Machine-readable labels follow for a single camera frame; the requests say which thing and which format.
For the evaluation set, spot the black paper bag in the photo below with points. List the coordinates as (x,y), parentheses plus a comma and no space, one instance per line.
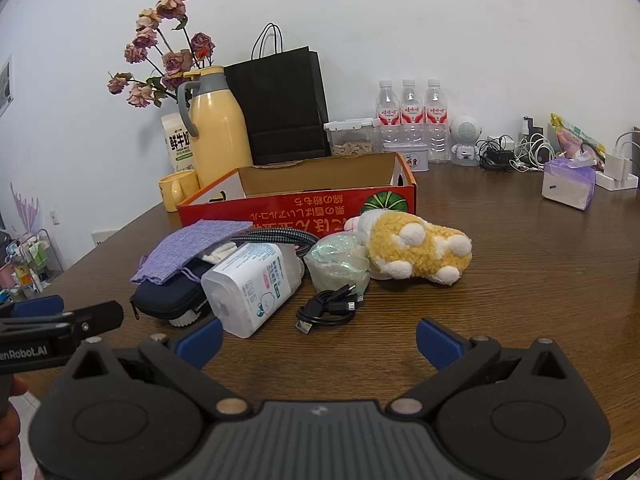
(280,105)

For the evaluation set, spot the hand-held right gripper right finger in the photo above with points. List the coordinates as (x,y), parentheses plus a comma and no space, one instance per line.
(437,342)

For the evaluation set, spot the framed wall picture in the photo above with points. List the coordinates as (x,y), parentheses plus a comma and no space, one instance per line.
(5,85)

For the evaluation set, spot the small white wall socket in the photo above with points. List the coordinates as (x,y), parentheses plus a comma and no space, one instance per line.
(55,218)

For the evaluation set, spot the yellow and white plush toy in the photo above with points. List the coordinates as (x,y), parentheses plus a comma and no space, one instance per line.
(425,250)

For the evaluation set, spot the white robot-shaped speaker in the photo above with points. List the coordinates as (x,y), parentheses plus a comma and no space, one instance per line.
(465,132)

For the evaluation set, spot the purple knitted cloth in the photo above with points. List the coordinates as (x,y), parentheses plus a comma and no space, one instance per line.
(185,247)

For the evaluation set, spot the white power strip with chargers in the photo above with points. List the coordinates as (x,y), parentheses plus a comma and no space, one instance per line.
(617,167)

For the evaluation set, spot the pale printed tin box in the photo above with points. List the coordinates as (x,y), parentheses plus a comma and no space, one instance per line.
(406,157)

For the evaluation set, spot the clear lidded food container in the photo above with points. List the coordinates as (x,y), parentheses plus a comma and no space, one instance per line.
(352,139)

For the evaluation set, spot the purple plant wall sticker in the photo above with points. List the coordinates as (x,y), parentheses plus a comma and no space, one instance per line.
(27,210)

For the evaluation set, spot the purple tissue pack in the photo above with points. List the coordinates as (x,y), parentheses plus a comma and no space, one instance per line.
(567,185)

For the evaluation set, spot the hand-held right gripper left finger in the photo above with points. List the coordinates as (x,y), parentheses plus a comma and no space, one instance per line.
(200,342)

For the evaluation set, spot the yellow thermos jug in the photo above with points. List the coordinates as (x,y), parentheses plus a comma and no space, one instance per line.
(220,130)

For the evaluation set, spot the clear water bottle red label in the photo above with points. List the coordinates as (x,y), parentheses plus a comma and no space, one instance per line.
(387,115)
(411,115)
(436,120)

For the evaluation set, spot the white round jar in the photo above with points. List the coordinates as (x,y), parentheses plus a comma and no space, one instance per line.
(190,320)

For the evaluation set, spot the person's left hand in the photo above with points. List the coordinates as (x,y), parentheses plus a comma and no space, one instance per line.
(9,422)

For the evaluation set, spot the dried pink flower bouquet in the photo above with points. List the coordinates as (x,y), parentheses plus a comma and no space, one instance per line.
(175,62)

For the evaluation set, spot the dark blue zip case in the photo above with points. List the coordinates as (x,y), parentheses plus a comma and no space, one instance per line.
(165,297)

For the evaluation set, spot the colourful snack packet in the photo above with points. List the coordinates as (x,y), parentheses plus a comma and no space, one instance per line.
(575,135)

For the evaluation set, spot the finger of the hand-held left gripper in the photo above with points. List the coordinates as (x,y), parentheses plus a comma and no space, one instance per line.
(35,306)
(97,315)

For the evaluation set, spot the red cardboard box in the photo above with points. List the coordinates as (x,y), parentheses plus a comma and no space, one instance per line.
(300,205)

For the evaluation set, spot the white plastic wipes pack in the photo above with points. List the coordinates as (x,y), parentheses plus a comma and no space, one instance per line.
(250,285)

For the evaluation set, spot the yellow mug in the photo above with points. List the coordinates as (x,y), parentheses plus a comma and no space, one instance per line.
(182,187)

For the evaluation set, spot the white milk carton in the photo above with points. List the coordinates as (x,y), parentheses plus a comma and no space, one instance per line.
(175,145)

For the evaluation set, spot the black upright adapter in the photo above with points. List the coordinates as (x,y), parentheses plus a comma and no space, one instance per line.
(531,130)

